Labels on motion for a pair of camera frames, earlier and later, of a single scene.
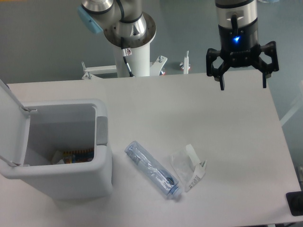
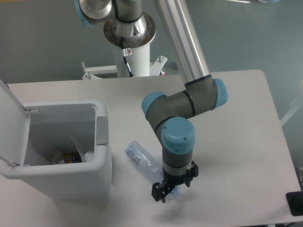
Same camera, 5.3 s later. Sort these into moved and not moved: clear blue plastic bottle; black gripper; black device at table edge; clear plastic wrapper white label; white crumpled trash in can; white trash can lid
Moved: black gripper; clear plastic wrapper white label
Not moved: white crumpled trash in can; white trash can lid; black device at table edge; clear blue plastic bottle
